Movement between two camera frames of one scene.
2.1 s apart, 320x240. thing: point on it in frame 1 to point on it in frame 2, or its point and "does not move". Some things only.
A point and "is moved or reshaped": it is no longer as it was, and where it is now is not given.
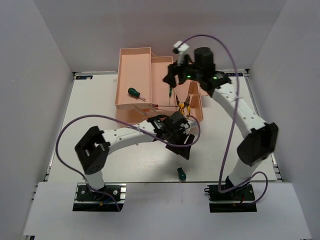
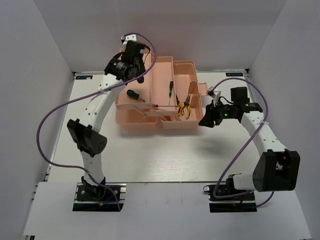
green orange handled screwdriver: [133, 91] is moved or reshaped
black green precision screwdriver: [170, 94] does not move
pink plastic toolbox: [141, 92] does not move
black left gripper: [183, 151] to [142, 69]
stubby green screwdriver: [182, 175] to [141, 80]
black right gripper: [173, 70] to [210, 115]
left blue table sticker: [84, 77] does not move
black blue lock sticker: [234, 74] does not move
